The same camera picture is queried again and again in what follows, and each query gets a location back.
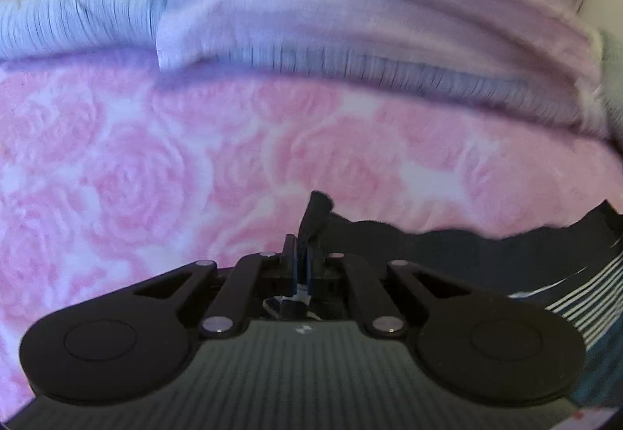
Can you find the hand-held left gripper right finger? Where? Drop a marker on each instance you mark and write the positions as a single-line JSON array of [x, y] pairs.
[[306, 267]]

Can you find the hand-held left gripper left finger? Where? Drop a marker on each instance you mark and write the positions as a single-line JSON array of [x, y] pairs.
[[291, 264]]

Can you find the dark striped cloth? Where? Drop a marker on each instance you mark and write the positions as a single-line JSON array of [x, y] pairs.
[[438, 252]]

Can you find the pink rose-pattern blanket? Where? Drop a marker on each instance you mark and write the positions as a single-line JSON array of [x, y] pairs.
[[146, 157]]

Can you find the folded lilac blanket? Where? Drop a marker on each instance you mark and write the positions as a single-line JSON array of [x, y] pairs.
[[365, 11]]

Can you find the white ribbed pillow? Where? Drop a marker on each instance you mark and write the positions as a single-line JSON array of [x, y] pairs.
[[73, 16]]

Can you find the grey-green cloth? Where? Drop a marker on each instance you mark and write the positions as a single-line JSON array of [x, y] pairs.
[[613, 79]]

